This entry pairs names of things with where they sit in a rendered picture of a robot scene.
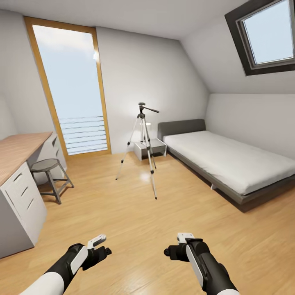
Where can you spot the nightstand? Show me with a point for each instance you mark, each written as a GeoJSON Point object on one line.
{"type": "Point", "coordinates": [156, 145]}

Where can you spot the fixed window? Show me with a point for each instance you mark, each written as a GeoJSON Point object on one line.
{"type": "Point", "coordinates": [264, 35]}
{"type": "Point", "coordinates": [68, 60]}

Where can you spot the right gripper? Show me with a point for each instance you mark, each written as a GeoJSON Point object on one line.
{"type": "Point", "coordinates": [175, 252]}

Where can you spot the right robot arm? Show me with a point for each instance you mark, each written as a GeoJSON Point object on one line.
{"type": "Point", "coordinates": [213, 276]}

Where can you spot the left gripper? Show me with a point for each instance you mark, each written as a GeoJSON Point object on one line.
{"type": "Point", "coordinates": [98, 255]}

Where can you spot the camera tripod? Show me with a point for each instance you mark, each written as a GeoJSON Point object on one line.
{"type": "Point", "coordinates": [144, 133]}

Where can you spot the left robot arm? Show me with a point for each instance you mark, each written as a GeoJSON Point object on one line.
{"type": "Point", "coordinates": [57, 279]}

